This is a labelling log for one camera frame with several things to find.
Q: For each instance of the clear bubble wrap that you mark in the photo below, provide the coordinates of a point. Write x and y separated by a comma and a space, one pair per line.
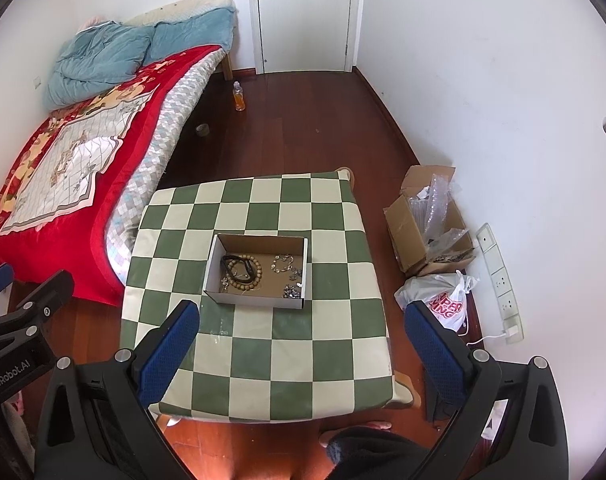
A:
440, 210

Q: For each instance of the person's foot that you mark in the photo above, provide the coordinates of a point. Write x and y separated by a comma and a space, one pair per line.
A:
355, 430

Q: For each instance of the tape roll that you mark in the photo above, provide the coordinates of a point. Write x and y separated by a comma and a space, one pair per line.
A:
203, 130

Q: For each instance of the pink object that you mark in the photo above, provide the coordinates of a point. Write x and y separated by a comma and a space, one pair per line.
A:
13, 405

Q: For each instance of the cream mattress pad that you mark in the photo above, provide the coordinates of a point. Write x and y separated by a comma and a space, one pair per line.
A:
183, 4

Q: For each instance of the red printed blanket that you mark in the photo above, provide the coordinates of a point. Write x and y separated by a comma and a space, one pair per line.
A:
83, 210

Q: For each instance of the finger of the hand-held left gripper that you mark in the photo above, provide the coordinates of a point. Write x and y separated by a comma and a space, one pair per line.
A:
3, 277
40, 302

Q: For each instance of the white door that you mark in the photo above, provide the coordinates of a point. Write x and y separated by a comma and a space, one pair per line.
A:
305, 15

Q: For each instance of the light blue fleece blanket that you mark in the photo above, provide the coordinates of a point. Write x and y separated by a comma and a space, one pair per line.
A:
198, 30

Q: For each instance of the person's dark fleece clothing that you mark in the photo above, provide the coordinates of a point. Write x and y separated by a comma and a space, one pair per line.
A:
378, 455

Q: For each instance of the pink cloth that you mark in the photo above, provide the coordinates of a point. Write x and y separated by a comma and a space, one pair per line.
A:
91, 22

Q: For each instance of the grey patchwork bed sheet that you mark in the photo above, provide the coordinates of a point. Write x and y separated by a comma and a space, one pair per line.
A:
153, 160

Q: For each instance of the white charger plug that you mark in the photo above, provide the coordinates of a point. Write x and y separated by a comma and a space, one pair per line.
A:
514, 335

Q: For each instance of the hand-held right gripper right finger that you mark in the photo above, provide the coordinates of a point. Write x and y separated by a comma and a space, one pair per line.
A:
435, 355

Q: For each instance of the wooden bed leg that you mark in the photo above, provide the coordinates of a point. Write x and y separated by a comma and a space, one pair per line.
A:
227, 66

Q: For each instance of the brown cardboard box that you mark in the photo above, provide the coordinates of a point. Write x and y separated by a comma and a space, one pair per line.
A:
405, 235

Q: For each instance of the white power strip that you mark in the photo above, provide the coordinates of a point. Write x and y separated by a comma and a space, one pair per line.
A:
498, 270

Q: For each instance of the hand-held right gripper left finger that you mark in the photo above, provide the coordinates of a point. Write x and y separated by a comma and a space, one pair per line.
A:
170, 352

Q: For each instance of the light blue quilt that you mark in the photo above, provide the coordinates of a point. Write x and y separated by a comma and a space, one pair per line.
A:
98, 60

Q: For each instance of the white cardboard box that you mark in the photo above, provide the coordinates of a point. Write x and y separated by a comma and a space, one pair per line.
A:
253, 301

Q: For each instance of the orange liquid bottle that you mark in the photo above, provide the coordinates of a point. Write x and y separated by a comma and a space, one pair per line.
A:
239, 100

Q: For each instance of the green checkered tablecloth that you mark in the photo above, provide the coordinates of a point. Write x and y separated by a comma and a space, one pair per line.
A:
283, 360

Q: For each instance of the white plastic bag red print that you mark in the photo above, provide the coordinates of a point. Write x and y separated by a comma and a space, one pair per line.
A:
433, 292

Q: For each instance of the black smart band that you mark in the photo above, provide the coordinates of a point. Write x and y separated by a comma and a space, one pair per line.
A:
231, 266

